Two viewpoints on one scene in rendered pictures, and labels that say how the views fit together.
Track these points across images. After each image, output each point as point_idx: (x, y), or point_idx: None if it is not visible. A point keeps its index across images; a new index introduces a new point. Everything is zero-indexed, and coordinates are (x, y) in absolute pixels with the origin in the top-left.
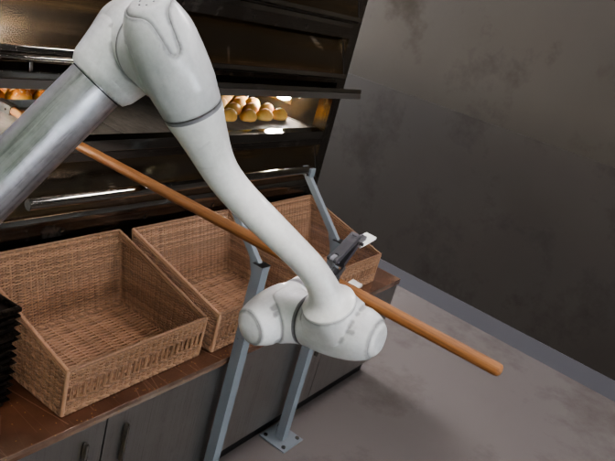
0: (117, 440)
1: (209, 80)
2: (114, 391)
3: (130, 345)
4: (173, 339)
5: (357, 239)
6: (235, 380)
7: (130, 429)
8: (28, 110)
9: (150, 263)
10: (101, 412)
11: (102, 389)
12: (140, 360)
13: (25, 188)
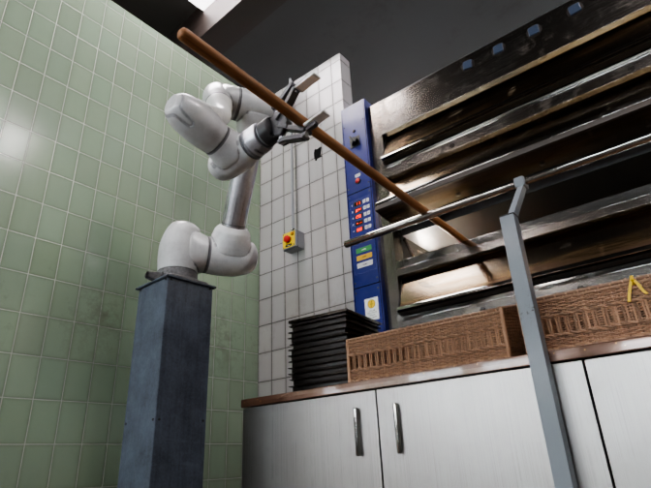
0: (393, 424)
1: (207, 90)
2: (396, 374)
3: None
4: (454, 329)
5: (288, 84)
6: (537, 378)
7: (406, 416)
8: None
9: None
10: (365, 380)
11: (382, 368)
12: (418, 347)
13: (232, 186)
